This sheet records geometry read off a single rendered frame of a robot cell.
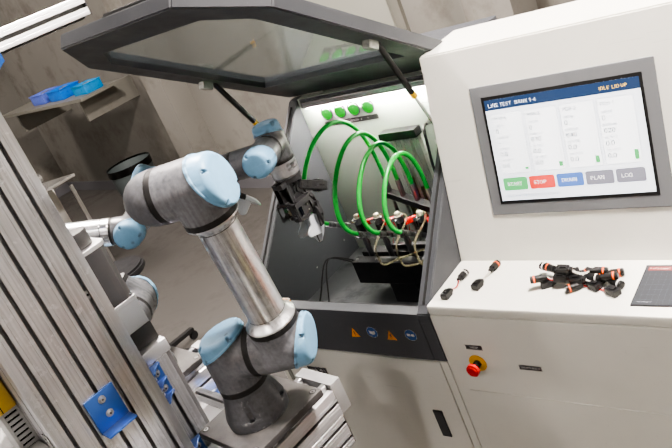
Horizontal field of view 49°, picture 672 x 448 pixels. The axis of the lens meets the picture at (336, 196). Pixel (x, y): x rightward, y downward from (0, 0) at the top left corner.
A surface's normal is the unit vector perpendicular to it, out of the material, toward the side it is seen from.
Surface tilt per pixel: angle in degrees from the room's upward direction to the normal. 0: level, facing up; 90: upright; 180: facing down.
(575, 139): 76
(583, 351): 90
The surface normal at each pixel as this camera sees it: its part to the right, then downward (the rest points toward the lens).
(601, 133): -0.62, 0.28
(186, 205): -0.12, 0.52
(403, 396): -0.54, 0.50
